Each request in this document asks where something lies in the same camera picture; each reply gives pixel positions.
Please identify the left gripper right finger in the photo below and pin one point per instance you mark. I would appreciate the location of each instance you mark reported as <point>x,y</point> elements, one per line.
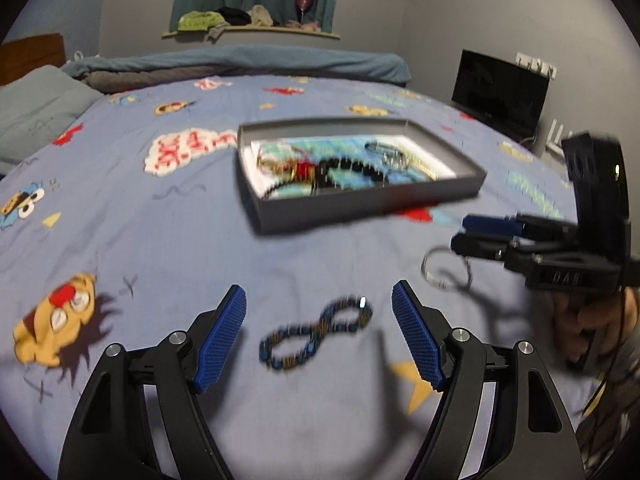
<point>530,435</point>

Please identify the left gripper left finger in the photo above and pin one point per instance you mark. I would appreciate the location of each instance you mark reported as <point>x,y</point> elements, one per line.
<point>110,437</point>

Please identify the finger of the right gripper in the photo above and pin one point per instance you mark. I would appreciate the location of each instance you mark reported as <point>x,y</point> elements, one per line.
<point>481,246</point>
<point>520,225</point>

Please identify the person's right hand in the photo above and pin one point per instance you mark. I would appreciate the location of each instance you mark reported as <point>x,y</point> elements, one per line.
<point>617,318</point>

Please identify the black television screen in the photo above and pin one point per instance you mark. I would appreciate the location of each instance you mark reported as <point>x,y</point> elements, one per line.
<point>503,95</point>

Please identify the cartoon print blue bedsheet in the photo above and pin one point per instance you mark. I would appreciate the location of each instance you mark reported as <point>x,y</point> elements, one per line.
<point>117,242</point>

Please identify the grey shallow cardboard box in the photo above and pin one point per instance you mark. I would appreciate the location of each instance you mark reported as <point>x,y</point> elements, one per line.
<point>301,213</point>

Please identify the printed paper sheet in box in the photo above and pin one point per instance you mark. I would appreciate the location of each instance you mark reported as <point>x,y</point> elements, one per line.
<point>300,167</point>

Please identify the teal folded blanket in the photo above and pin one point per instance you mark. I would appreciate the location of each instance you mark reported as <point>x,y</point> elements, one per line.
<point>262,59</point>

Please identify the beige cloth on sill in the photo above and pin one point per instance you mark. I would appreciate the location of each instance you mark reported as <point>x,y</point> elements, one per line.
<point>260,16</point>

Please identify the black clothing on sill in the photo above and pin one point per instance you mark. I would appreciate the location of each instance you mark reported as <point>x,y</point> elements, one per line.
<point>235,17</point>

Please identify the grey-blue pillow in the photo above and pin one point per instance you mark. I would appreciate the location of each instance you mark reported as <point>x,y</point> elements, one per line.
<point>36,109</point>

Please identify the grey blanket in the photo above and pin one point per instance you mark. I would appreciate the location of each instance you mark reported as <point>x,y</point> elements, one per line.
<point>114,82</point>

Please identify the green cloth on sill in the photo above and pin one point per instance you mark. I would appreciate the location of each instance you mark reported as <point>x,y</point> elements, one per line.
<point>200,21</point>

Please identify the wooden headboard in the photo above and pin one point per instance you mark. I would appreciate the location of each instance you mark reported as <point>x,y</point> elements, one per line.
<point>21,56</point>

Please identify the white wall socket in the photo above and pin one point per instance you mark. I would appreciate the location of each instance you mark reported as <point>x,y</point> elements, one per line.
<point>536,65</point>

